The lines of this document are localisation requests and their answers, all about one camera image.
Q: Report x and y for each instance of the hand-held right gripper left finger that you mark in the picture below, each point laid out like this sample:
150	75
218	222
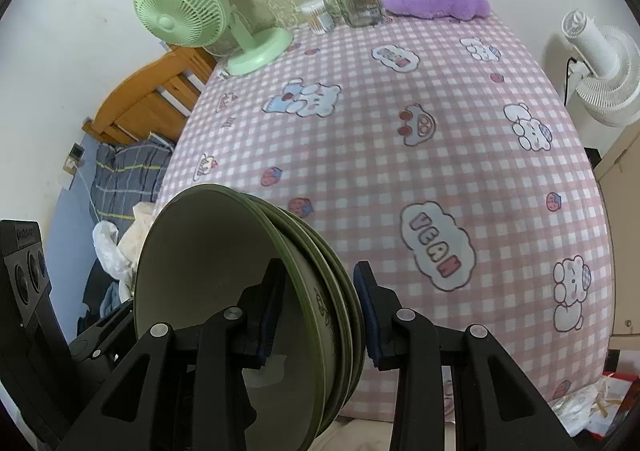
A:
267	331

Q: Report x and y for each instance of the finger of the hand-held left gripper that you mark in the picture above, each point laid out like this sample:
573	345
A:
105	336

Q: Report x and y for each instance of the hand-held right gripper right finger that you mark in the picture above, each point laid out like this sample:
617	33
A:
367	316

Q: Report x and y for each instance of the grey blue garment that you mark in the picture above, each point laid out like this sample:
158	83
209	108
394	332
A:
112	298

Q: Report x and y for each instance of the dark cloth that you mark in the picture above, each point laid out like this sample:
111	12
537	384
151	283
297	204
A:
95	281

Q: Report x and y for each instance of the white cloth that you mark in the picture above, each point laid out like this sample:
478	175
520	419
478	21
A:
107	246

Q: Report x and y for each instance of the peach printed cloth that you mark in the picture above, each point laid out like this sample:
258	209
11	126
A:
142	226

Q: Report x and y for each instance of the grey plaid pillow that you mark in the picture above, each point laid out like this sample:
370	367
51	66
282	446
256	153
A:
125	171

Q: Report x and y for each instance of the clear plastic bag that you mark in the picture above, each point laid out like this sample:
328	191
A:
580	406

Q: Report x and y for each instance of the wooden headboard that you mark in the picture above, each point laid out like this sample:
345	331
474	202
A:
140	101

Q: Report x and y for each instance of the red box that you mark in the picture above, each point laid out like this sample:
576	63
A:
625	423

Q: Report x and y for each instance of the beige cabinet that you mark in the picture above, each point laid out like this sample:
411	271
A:
622	171

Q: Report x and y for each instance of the cotton swab box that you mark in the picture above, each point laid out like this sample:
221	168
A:
316	18

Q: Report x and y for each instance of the green desk fan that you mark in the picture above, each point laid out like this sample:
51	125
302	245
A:
175	16

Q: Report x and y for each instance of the white fan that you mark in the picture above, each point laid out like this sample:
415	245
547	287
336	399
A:
600	51

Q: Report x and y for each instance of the white wall outlet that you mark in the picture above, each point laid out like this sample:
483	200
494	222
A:
70	165

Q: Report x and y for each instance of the dark wall switch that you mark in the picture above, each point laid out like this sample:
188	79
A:
76	151

